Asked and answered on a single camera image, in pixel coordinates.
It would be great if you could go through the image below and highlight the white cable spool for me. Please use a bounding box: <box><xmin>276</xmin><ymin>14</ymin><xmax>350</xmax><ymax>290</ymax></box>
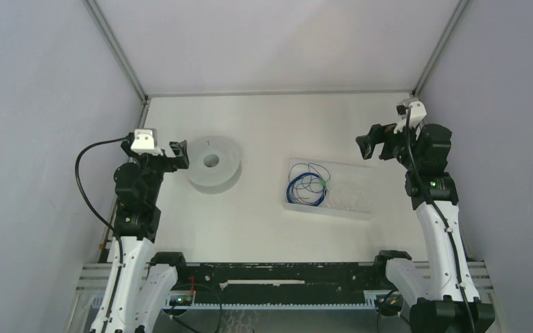
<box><xmin>187</xmin><ymin>136</ymin><xmax>242</xmax><ymax>194</ymax></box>

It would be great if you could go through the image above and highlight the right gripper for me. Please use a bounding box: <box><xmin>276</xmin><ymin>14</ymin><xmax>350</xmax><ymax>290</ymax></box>
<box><xmin>355</xmin><ymin>117</ymin><xmax>421</xmax><ymax>171</ymax></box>

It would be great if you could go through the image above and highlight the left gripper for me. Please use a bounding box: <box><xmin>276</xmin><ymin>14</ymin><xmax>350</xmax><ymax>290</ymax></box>
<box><xmin>122</xmin><ymin>140</ymin><xmax>188</xmax><ymax>205</ymax></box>

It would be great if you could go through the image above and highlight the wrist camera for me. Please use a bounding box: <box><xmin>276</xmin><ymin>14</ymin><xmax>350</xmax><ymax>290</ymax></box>
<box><xmin>130</xmin><ymin>128</ymin><xmax>162</xmax><ymax>155</ymax></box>
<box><xmin>394</xmin><ymin>97</ymin><xmax>427</xmax><ymax>134</ymax></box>

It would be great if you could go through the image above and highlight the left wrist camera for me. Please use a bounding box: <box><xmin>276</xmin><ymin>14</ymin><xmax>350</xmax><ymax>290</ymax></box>
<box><xmin>130</xmin><ymin>128</ymin><xmax>162</xmax><ymax>155</ymax></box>

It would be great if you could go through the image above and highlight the white slotted cable duct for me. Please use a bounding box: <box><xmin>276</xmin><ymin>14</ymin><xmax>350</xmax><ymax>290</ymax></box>
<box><xmin>92</xmin><ymin>293</ymin><xmax>403</xmax><ymax>311</ymax></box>

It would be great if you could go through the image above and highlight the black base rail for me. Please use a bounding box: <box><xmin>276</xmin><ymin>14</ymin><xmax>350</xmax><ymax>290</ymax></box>
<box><xmin>149</xmin><ymin>251</ymin><xmax>420</xmax><ymax>307</ymax></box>

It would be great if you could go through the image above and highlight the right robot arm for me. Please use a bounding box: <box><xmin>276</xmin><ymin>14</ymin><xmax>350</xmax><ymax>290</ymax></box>
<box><xmin>355</xmin><ymin>123</ymin><xmax>496</xmax><ymax>332</ymax></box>

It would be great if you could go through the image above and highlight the blue cable coil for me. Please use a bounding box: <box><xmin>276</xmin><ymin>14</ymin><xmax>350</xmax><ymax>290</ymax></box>
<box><xmin>286</xmin><ymin>162</ymin><xmax>331</xmax><ymax>207</ymax></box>

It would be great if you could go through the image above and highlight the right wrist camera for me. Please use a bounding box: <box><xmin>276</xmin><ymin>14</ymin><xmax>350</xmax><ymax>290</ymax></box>
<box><xmin>394</xmin><ymin>97</ymin><xmax>427</xmax><ymax>134</ymax></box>

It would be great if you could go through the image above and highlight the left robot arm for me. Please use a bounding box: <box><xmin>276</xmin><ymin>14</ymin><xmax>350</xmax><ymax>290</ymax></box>
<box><xmin>90</xmin><ymin>137</ymin><xmax>189</xmax><ymax>332</ymax></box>

